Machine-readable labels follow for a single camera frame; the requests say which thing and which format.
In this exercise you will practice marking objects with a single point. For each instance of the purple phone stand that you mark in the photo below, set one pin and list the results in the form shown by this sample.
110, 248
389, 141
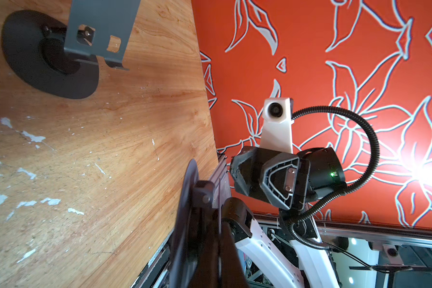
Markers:
192, 217

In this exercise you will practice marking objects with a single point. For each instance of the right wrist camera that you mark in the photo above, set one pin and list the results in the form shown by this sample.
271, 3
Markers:
277, 126

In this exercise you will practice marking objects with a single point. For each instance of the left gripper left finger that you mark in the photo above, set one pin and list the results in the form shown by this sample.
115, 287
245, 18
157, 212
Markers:
207, 272

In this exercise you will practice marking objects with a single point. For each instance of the dark grey phone stand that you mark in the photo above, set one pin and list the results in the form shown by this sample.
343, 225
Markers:
60, 59

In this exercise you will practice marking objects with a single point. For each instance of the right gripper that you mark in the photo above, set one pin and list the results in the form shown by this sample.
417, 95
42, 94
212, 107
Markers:
274, 177

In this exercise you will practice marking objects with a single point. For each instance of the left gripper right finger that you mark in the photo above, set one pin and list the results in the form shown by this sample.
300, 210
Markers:
232, 275

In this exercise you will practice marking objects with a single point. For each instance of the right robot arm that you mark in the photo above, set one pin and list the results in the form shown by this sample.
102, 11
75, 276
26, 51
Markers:
326, 182

